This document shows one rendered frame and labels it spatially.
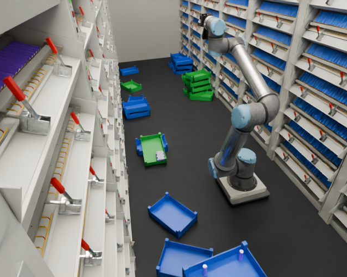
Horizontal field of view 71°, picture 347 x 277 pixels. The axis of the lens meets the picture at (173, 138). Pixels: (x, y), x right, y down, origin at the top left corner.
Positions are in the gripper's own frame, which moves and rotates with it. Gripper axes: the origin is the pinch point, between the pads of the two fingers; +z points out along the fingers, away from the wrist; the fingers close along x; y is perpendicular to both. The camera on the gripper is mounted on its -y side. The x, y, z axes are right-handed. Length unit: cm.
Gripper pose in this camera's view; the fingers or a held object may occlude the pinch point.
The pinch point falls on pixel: (200, 22)
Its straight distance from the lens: 194.2
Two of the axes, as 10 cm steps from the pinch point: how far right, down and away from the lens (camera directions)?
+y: -0.4, -8.3, -5.6
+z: -2.0, -5.4, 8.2
